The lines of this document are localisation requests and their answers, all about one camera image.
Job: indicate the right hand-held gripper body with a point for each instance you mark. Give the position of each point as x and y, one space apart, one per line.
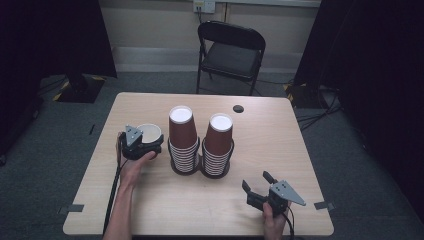
281 196

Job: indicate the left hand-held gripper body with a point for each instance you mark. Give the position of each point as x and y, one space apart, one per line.
133 150

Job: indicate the single brown paper cup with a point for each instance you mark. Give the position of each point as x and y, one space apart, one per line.
150 131

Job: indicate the stack of brown paper cups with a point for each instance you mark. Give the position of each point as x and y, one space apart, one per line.
218 143
181 133

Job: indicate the person's left hand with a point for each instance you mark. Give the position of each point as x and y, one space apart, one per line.
131 171

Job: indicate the person's right hand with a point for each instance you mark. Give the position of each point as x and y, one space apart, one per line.
275 226

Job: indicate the grey floor tape strip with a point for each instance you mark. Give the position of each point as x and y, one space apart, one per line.
323 205
71 209

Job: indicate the black round table grommet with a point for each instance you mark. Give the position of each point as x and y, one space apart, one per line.
238 108

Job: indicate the black stand base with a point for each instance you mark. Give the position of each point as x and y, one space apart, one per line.
301 96
80 90

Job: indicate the black folding chair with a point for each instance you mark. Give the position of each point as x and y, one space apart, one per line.
230 60

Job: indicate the black curtain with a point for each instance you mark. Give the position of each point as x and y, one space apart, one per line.
373 66
50 40

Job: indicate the white wall socket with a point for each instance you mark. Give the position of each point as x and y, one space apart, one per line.
204 6

